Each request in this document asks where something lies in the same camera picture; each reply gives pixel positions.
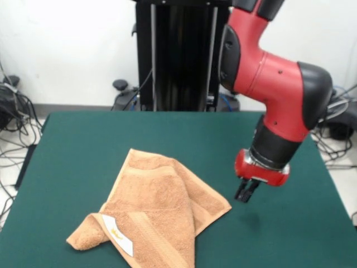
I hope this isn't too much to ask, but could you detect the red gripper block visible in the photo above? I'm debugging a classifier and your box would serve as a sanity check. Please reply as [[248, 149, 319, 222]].
[[233, 149, 291, 204]]

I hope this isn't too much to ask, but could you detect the tan terry towel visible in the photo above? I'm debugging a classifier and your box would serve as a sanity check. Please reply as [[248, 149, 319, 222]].
[[66, 149, 233, 268]]

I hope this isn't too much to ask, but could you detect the dark green table cloth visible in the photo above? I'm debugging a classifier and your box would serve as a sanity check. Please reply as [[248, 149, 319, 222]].
[[0, 111, 357, 268]]

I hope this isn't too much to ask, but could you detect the black pedestal leg with knob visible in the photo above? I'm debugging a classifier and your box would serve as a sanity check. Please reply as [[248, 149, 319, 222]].
[[111, 79, 142, 112], [206, 90, 242, 112]]

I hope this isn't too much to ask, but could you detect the black pedestal foot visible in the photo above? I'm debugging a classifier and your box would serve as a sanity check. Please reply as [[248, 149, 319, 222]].
[[0, 74, 21, 130], [303, 86, 357, 141]]

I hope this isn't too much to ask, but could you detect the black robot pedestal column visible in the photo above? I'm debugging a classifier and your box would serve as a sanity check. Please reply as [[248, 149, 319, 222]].
[[131, 0, 233, 112]]

